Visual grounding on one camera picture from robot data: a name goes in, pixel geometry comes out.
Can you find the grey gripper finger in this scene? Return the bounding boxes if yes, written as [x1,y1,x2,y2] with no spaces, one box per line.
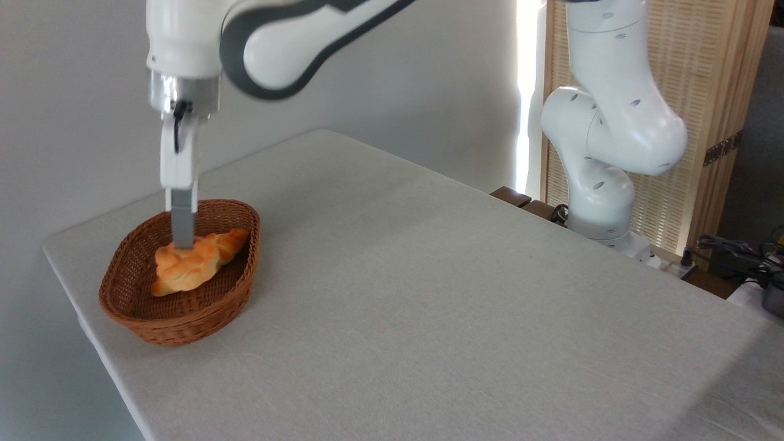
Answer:
[170,187,198,250]

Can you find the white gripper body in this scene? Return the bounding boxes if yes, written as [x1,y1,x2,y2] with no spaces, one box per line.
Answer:
[160,114,202,192]

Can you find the long braided bread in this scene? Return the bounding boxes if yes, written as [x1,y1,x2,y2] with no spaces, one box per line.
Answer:
[195,228,251,269]

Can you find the white power strip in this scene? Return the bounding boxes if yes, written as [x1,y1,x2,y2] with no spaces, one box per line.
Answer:
[637,244,700,281]

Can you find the beige tablecloth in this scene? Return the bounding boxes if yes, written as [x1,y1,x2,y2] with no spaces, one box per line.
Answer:
[42,129,784,441]

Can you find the small braided bread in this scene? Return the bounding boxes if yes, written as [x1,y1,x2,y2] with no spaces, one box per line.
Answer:
[151,241,220,298]

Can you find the black cable bundle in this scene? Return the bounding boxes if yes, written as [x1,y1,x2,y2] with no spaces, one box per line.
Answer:
[697,234,784,290]

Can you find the wooden slatted folding screen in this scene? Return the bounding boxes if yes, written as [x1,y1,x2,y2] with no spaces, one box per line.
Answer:
[541,0,776,258]

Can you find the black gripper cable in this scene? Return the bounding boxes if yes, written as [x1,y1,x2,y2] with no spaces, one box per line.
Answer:
[173,100,192,154]

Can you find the brown wicker basket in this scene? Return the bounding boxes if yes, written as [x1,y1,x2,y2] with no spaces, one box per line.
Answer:
[99,199,262,347]

